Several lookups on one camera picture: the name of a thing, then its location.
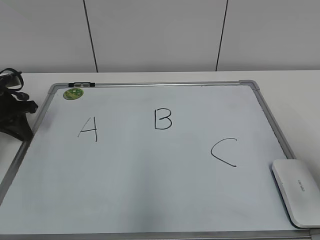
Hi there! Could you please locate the aluminium framed whiteboard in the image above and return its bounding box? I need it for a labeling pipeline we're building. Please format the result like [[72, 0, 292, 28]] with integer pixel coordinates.
[[0, 80, 312, 240]]

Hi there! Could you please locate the white whiteboard eraser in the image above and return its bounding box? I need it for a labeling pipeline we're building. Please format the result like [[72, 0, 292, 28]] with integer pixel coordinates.
[[272, 159, 320, 229]]

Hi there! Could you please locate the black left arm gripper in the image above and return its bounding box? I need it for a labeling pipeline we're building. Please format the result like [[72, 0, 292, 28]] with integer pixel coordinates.
[[0, 91, 38, 142]]

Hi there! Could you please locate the green round magnet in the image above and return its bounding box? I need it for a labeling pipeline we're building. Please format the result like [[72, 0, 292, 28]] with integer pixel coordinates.
[[63, 88, 84, 101]]

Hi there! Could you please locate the black cable on left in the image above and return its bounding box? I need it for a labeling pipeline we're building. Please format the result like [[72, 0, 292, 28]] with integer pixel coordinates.
[[0, 67, 31, 101]]

